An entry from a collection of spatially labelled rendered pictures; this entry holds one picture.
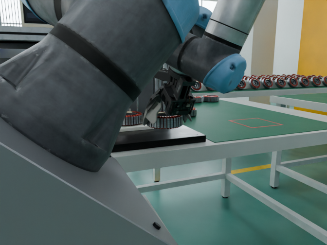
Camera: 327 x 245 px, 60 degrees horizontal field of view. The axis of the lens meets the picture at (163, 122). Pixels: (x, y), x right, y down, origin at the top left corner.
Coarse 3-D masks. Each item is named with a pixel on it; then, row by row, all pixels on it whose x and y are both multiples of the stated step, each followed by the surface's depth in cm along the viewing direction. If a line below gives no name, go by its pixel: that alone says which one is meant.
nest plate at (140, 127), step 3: (141, 123) 102; (123, 126) 97; (126, 126) 97; (129, 126) 97; (132, 126) 97; (135, 126) 97; (138, 126) 97; (141, 126) 97; (144, 126) 98; (147, 126) 98; (120, 129) 95; (123, 129) 95; (126, 129) 95; (129, 129) 96; (132, 129) 96; (135, 129) 97; (138, 129) 97; (141, 129) 98; (144, 129) 98
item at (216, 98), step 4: (196, 96) 184; (200, 96) 181; (204, 96) 184; (208, 96) 182; (212, 96) 181; (216, 96) 182; (196, 100) 176; (200, 100) 178; (204, 100) 183; (208, 100) 181; (212, 100) 181; (216, 100) 182
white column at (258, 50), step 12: (276, 0) 443; (264, 12) 439; (276, 12) 447; (264, 24) 443; (252, 36) 441; (264, 36) 447; (252, 48) 443; (264, 48) 452; (252, 60) 447; (264, 60) 456; (252, 72) 452; (264, 72) 461; (264, 96) 470
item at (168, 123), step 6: (162, 114) 89; (168, 114) 89; (162, 120) 81; (168, 120) 81; (174, 120) 81; (180, 120) 83; (150, 126) 83; (156, 126) 81; (162, 126) 81; (168, 126) 81; (174, 126) 82; (180, 126) 85
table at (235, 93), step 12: (240, 84) 265; (252, 84) 266; (264, 84) 273; (276, 84) 278; (288, 84) 286; (300, 84) 291; (312, 84) 297; (324, 84) 303; (228, 96) 248; (240, 96) 252; (252, 96) 257; (156, 168) 239; (156, 180) 241
